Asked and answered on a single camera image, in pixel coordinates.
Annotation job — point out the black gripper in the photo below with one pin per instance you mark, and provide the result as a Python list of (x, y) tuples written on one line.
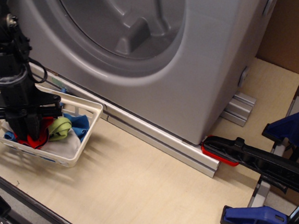
[(24, 107)]

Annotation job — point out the black red bar clamp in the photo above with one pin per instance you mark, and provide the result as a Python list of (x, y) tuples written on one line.
[(275, 170)]

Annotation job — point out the green cloth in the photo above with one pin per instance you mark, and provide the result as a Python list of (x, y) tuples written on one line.
[(59, 129)]

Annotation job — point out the long aluminium rail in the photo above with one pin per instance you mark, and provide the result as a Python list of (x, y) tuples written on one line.
[(185, 152)]

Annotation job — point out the red cloth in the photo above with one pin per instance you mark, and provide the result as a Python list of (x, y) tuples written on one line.
[(43, 137)]

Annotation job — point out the blue clamp lower jaw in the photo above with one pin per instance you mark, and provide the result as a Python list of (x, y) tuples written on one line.
[(252, 215)]

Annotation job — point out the blue cloth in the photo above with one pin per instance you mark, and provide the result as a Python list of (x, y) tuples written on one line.
[(80, 125)]

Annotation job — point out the grey cloth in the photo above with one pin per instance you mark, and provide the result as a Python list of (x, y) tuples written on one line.
[(64, 147)]

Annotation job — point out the blue Irwin clamp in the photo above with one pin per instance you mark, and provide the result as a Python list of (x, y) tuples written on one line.
[(287, 127)]

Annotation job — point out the white plastic basket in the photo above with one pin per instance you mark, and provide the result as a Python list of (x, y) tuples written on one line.
[(70, 104)]

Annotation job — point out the grey toy washing machine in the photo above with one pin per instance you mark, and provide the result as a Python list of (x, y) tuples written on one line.
[(173, 63)]

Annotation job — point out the short aluminium rail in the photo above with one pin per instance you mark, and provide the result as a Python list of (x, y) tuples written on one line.
[(239, 109)]

